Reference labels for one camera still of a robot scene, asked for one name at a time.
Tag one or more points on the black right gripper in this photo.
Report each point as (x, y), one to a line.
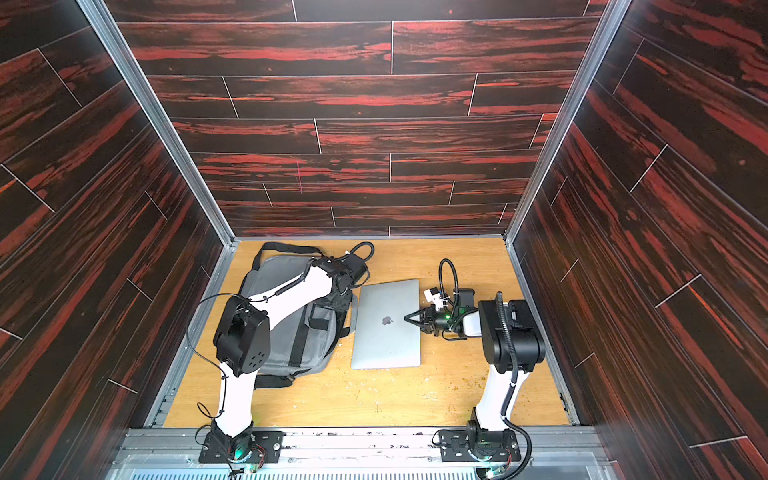
(425, 318)

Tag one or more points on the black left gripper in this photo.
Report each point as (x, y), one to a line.
(348, 301)

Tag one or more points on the silver laptop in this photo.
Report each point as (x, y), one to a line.
(383, 339)

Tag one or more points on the grey zippered laptop bag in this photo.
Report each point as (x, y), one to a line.
(302, 344)

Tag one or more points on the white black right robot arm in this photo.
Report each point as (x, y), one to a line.
(512, 346)

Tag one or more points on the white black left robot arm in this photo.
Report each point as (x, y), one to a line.
(242, 340)

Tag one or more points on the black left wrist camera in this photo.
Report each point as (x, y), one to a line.
(357, 270)

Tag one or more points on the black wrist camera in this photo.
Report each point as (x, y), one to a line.
(357, 270)
(464, 299)

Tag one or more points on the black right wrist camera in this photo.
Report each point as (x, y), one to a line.
(464, 299)

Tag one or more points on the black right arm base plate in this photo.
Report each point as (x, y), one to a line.
(461, 445)

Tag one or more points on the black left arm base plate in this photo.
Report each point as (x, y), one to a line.
(263, 447)

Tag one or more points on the aluminium front rail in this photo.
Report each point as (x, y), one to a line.
(563, 452)

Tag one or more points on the aluminium right corner post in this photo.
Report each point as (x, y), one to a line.
(604, 34)

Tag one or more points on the aluminium corner post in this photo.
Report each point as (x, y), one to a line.
(115, 44)
(604, 34)

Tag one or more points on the aluminium left corner post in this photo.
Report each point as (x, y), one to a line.
(115, 44)

